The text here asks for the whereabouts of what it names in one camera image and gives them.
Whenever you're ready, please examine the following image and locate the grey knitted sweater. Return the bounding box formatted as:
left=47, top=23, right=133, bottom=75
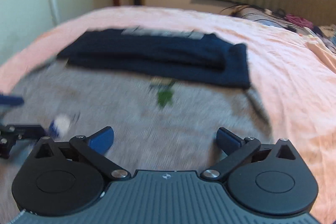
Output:
left=56, top=26, right=251, bottom=89

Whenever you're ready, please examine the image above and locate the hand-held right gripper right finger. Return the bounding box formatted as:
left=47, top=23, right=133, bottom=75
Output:
left=201, top=127, right=302, bottom=180

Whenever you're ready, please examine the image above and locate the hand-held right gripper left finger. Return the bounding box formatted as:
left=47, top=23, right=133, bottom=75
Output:
left=33, top=126, right=131, bottom=180

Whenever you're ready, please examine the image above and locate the grey knit shirt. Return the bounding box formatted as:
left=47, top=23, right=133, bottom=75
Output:
left=0, top=56, right=273, bottom=216

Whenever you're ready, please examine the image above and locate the striped beige pillow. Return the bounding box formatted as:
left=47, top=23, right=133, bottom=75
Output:
left=228, top=4, right=292, bottom=28

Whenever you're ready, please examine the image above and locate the pink bed sheet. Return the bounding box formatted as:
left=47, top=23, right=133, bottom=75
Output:
left=0, top=5, right=336, bottom=224

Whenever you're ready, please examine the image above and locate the pile of mixed clothes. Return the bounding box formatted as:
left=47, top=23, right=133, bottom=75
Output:
left=282, top=12, right=336, bottom=55

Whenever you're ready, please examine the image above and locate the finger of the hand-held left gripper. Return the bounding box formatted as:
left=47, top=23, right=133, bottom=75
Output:
left=0, top=122, right=57, bottom=159
left=0, top=93, right=25, bottom=109

